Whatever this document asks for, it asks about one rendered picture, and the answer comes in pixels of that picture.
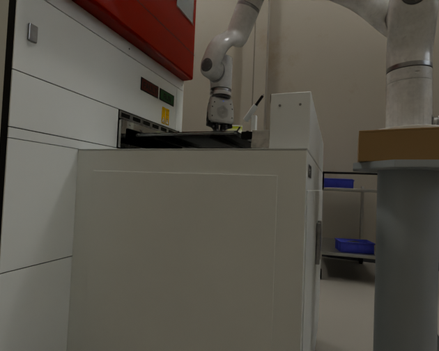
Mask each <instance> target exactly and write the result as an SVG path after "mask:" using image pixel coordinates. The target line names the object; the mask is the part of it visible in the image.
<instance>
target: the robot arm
mask: <svg viewBox="0 0 439 351"><path fill-rule="evenodd" d="M328 1H332V2H334V3H337V4H339V5H340V6H343V7H345V8H348V9H349V10H351V11H353V12H354V13H356V14H358V15H359V16H360V17H361V18H363V19H364V20H365V21H367V22H368V23H369V24H370V25H372V27H373V28H375V29H376V30H377V31H379V32H380V33H381V34H383V35H384V36H385V37H386V38H387V54H386V119H385V128H383V129H380V130H388V129H404V128H420V127H439V116H438V117H436V118H434V116H433V45H434V40H435V35H436V25H437V19H438V0H328ZM263 2H264V0H238V2H237V4H236V7H235V10H234V12H233V15H232V18H231V21H230V23H229V26H228V28H227V30H226V31H225V32H223V33H221V34H219V35H217V36H215V37H214V38H213V39H212V40H211V41H210V43H209V44H208V46H207V48H206V51H205V54H204V55H203V58H202V61H201V73H202V75H203V76H204V77H206V78H208V79H209V80H210V98H209V101H208V108H207V113H206V126H208V127H211V128H212V129H213V131H225V130H227V129H231V128H232V124H233V102H232V99H230V98H231V87H232V69H233V59H232V57H231V56H229V55H227V54H226V52H227V51H228V49H229V48H230V47H232V46H234V47H242V46H244V45H245V43H246V42H247V40H248V38H249V35H250V33H251V31H252V29H253V26H254V23H255V21H256V18H257V17H258V14H259V11H260V9H261V6H262V4H263ZM219 125H220V129H219Z"/></svg>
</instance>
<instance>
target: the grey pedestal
mask: <svg viewBox="0 0 439 351"><path fill-rule="evenodd" d="M353 171H359V172H368V173H377V174H378V178H377V208H376V264H375V294H374V323H373V351H439V335H438V268H439V159H391V160H382V161H372V162H356V163H354V164H353Z"/></svg>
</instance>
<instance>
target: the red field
mask: <svg viewBox="0 0 439 351"><path fill-rule="evenodd" d="M141 89H143V90H145V91H147V92H149V93H151V94H152V95H154V96H156V97H157V95H158V87H157V86H155V85H153V84H152V83H150V82H148V81H146V80H145V79H143V78H142V87H141Z"/></svg>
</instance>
